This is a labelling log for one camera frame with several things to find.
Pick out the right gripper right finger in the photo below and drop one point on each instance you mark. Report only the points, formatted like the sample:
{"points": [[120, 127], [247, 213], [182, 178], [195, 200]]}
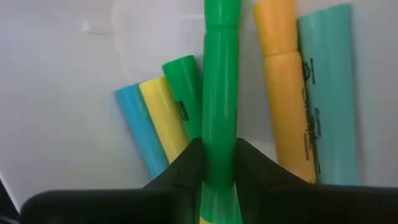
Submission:
{"points": [[311, 205]]}

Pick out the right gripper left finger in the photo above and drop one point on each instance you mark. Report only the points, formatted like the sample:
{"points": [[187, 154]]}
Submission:
{"points": [[124, 208]]}

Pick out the blue highlighter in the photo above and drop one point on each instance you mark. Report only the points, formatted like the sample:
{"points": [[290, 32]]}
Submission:
{"points": [[140, 130]]}

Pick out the yellow highlighter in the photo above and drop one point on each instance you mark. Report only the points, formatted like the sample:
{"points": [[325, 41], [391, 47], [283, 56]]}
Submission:
{"points": [[164, 121]]}

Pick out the orange highlighter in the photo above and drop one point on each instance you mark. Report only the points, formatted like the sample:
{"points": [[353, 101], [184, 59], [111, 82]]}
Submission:
{"points": [[286, 102]]}

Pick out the teal Sharpie highlighter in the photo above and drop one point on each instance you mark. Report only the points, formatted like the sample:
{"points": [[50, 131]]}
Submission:
{"points": [[332, 93]]}

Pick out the green highlighter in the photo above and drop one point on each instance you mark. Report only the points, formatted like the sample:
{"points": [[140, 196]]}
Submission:
{"points": [[186, 93], [220, 93]]}

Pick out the white plastic bin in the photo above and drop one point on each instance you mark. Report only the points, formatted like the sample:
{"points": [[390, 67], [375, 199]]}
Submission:
{"points": [[62, 93]]}

